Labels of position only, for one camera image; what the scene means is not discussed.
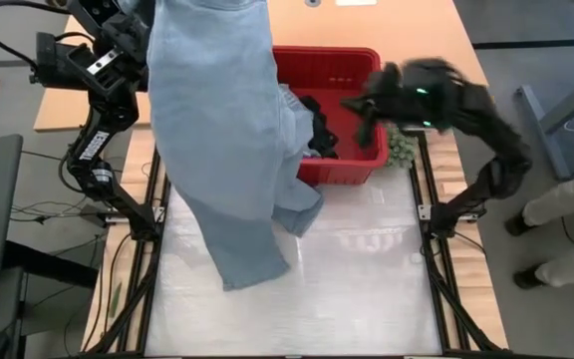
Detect light brown wooden desk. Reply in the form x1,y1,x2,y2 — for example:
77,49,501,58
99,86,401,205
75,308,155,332
34,0,490,132

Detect light blue denim jeans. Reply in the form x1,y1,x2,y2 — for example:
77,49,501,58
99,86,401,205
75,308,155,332
145,0,326,292

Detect green pen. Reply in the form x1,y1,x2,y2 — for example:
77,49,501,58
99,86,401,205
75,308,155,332
108,281,125,319

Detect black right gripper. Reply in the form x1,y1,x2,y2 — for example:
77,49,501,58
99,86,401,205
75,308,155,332
340,58,467,150

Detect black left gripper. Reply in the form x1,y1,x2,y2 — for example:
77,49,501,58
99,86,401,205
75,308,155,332
67,0,154,96

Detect person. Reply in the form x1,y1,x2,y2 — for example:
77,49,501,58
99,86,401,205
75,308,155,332
504,162,574,291

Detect grey metal table leg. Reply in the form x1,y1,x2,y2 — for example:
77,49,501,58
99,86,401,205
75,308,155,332
515,64,574,180

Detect red plastic bin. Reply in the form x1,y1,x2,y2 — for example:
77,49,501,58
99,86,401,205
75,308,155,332
271,45,391,186

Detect black garment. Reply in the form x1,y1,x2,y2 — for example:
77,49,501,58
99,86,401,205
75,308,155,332
299,95,341,161

